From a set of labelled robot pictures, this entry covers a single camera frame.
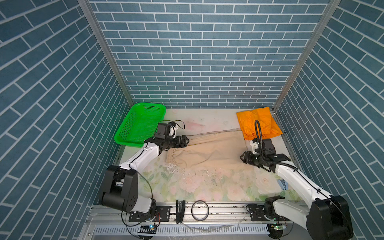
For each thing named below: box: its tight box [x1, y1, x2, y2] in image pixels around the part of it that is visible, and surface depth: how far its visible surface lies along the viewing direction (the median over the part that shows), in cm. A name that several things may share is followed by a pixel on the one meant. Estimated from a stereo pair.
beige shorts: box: [166, 129, 248, 169], surface depth 97 cm
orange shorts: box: [236, 107, 283, 140], surface depth 110 cm
